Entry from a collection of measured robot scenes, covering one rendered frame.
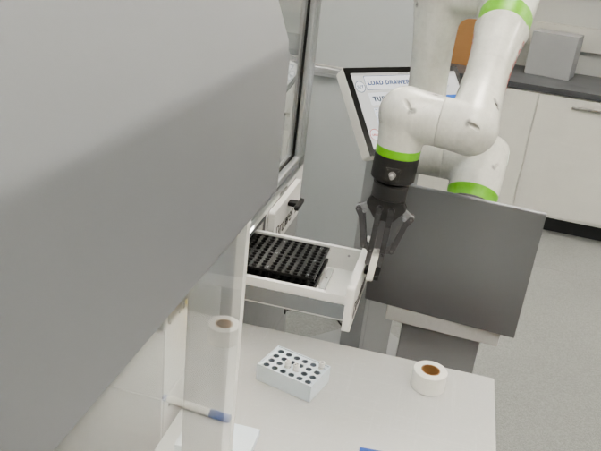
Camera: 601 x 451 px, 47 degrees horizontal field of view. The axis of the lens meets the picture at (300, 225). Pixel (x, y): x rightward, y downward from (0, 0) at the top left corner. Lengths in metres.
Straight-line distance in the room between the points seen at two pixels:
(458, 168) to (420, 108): 0.46
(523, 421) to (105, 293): 2.52
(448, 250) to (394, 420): 0.47
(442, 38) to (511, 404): 1.61
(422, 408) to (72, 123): 1.19
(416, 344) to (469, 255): 0.31
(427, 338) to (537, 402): 1.18
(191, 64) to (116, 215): 0.12
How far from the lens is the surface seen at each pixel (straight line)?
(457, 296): 1.70
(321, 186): 3.32
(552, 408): 2.93
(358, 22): 3.12
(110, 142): 0.34
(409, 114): 1.36
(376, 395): 1.43
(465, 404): 1.47
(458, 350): 1.83
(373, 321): 2.72
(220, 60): 0.47
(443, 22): 1.72
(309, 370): 1.42
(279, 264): 1.56
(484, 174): 1.77
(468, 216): 1.62
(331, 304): 1.49
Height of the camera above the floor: 1.60
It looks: 23 degrees down
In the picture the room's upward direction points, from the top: 6 degrees clockwise
